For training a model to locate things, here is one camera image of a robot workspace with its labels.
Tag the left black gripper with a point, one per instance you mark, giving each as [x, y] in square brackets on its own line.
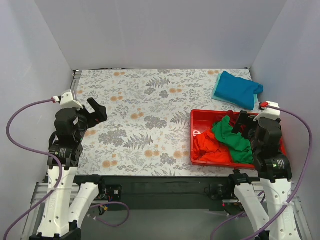
[89, 116]

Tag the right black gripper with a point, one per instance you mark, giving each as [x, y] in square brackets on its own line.
[247, 127]

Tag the green t-shirt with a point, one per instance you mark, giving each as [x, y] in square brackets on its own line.
[239, 147]

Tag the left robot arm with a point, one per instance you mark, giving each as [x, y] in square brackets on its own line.
[65, 150]

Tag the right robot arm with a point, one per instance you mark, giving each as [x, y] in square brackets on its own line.
[277, 222]

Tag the dark red t-shirt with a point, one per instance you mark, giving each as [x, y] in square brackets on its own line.
[233, 117]

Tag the folded blue t-shirt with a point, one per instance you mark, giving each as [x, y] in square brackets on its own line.
[237, 91]

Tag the folded light teal t-shirt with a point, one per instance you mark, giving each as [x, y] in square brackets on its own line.
[217, 95]

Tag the red plastic bin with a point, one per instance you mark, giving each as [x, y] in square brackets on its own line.
[200, 125]

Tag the orange-red t-shirt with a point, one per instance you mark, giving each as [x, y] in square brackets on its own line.
[207, 148]

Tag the floral tablecloth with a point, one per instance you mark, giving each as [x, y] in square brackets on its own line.
[147, 132]

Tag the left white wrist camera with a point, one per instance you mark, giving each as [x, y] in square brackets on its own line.
[67, 99]

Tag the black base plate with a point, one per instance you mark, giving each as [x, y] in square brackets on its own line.
[163, 192]

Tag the aluminium frame rail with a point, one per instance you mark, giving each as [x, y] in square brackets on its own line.
[42, 197]

